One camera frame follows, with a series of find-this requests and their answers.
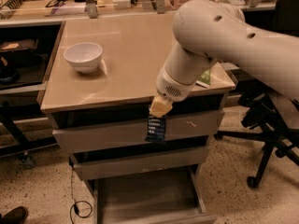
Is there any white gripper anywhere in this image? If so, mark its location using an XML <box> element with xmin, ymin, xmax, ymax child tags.
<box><xmin>149</xmin><ymin>66</ymin><xmax>200</xmax><ymax>118</ymax></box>

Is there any dark shoe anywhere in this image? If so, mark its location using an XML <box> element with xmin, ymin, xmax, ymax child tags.
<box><xmin>0</xmin><ymin>206</ymin><xmax>28</xmax><ymax>224</ymax></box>

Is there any dark blue rxbar wrapper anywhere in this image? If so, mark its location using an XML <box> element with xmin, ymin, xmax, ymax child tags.
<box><xmin>145</xmin><ymin>115</ymin><xmax>166</xmax><ymax>144</ymax></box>

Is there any black cart leg with caster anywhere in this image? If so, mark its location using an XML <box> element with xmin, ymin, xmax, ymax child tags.
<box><xmin>0</xmin><ymin>101</ymin><xmax>57</xmax><ymax>169</ymax></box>

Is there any black floor cable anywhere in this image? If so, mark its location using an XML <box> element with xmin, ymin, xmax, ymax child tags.
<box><xmin>68</xmin><ymin>158</ymin><xmax>93</xmax><ymax>224</ymax></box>

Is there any middle grey drawer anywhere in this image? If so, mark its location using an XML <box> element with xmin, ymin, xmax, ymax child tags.
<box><xmin>74</xmin><ymin>146</ymin><xmax>209</xmax><ymax>180</ymax></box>

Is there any grey drawer cabinet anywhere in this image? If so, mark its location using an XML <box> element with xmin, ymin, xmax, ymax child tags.
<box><xmin>36</xmin><ymin>12</ymin><xmax>238</xmax><ymax>224</ymax></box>

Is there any black office chair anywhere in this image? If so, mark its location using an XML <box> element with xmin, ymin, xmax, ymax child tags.
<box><xmin>214</xmin><ymin>0</ymin><xmax>299</xmax><ymax>189</ymax></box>

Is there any green chip bag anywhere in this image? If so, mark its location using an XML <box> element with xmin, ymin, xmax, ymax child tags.
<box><xmin>196</xmin><ymin>69</ymin><xmax>211</xmax><ymax>88</ymax></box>

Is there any bottom open grey drawer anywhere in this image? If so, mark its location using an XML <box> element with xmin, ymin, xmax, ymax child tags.
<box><xmin>94</xmin><ymin>167</ymin><xmax>216</xmax><ymax>224</ymax></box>

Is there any white ceramic bowl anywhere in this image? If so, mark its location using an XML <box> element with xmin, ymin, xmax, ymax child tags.
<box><xmin>64</xmin><ymin>42</ymin><xmax>103</xmax><ymax>74</ymax></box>

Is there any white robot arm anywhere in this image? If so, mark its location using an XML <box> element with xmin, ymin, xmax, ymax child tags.
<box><xmin>149</xmin><ymin>0</ymin><xmax>299</xmax><ymax>118</ymax></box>

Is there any top grey drawer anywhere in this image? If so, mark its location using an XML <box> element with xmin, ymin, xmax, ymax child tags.
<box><xmin>53</xmin><ymin>109</ymin><xmax>224</xmax><ymax>153</ymax></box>

